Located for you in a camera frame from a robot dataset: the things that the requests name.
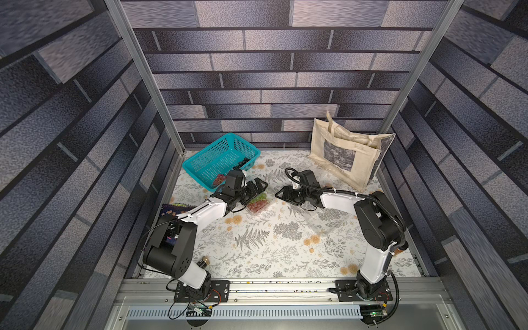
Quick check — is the red grape bunch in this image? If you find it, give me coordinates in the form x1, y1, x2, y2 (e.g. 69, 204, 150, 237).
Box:
247, 200, 269, 214
213, 174, 226, 187

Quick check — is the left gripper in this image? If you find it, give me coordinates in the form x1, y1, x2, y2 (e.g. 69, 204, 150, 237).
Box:
234, 177, 269, 204

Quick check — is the floral tablecloth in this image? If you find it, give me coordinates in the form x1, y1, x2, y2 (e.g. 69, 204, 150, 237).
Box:
142, 149, 422, 279

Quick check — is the clear clamshell container front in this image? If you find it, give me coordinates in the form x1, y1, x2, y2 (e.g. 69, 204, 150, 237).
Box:
246, 192, 275, 215

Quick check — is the teal plastic basket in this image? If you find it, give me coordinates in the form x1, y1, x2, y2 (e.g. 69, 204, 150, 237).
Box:
183, 133, 261, 192

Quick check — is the black grape bunch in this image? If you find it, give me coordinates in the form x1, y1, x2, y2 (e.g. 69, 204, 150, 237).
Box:
232, 158, 250, 170

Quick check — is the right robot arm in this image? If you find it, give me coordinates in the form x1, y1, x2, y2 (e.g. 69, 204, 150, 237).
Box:
275, 168, 407, 301

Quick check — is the clear clamshell container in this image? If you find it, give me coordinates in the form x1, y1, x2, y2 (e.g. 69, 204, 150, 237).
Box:
306, 208, 359, 237
246, 192, 275, 215

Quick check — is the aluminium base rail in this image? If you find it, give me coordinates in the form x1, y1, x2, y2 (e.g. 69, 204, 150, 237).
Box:
103, 277, 465, 329

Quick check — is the green grape bunch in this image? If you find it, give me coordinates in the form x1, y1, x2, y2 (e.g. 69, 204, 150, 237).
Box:
250, 192, 268, 204

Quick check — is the purple snack bag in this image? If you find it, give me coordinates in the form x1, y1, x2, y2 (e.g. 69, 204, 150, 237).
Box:
160, 203, 195, 216

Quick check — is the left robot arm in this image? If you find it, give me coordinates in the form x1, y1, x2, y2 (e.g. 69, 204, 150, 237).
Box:
142, 170, 268, 301

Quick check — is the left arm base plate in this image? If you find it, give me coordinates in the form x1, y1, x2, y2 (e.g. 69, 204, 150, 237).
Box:
173, 280, 231, 303

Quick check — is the beige canvas tote bag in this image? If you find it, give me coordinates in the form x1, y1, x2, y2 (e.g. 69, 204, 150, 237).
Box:
309, 114, 396, 193

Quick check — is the black corrugated cable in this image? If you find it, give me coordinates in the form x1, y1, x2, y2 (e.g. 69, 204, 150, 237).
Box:
284, 166, 409, 327

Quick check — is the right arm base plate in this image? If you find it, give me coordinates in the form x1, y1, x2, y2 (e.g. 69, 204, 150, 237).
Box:
328, 279, 393, 303

